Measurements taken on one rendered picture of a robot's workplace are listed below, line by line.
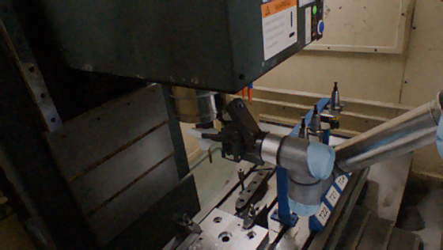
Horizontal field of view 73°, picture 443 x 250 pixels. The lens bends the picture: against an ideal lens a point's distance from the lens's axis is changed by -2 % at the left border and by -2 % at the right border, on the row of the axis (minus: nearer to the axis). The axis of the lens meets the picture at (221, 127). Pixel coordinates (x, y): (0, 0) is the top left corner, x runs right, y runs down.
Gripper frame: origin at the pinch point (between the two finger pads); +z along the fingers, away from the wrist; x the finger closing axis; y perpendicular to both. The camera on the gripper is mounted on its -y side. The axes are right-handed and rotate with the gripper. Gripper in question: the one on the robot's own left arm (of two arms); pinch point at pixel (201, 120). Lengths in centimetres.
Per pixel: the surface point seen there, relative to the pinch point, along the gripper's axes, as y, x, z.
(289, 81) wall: 29, 101, 20
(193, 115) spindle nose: -5.9, -7.1, -4.4
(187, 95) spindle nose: -11.2, -7.4, -3.7
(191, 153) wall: 78, 70, 79
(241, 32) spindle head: -26.6, -8.6, -20.6
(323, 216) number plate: 49, 30, -26
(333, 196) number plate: 49, 42, -26
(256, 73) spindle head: -17.8, -4.7, -20.9
